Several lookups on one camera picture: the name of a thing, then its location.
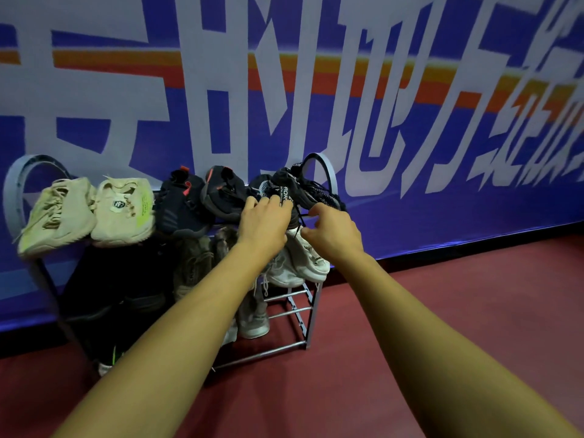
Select person's right hand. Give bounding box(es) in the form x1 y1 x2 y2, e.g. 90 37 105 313
299 202 366 271

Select tan chunky sneaker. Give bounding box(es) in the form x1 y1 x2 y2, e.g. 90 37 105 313
172 234 216 301
211 224 242 266

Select blue printed wall banner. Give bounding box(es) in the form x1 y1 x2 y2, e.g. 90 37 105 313
0 0 584 333

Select black strap sneaker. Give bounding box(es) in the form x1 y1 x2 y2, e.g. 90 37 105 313
247 173 303 232

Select black green sneaker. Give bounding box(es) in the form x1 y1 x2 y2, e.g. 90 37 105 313
97 344 127 378

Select grey metal shoe rack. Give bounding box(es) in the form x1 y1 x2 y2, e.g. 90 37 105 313
1 151 341 374

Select black shoe orange marks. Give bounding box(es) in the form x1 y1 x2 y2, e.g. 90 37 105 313
60 245 125 321

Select plain black shoe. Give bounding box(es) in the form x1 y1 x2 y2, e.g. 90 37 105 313
271 161 348 214

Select grey white sneaker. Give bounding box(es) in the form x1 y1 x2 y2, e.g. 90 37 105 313
284 224 332 284
262 247 307 297

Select beige sneaker green stripe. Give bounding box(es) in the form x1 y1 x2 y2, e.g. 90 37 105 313
89 175 156 249

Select black orange sneaker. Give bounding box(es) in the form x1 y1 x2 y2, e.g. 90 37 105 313
122 240 178 311

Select person's left forearm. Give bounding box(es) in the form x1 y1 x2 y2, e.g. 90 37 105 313
51 243 277 438

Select person's left hand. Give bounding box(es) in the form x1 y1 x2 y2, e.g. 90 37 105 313
236 194 296 266

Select person's right forearm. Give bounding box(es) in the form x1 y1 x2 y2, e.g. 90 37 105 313
335 252 584 438

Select beige knit sneaker plain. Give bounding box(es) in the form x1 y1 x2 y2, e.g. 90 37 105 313
15 177 98 260

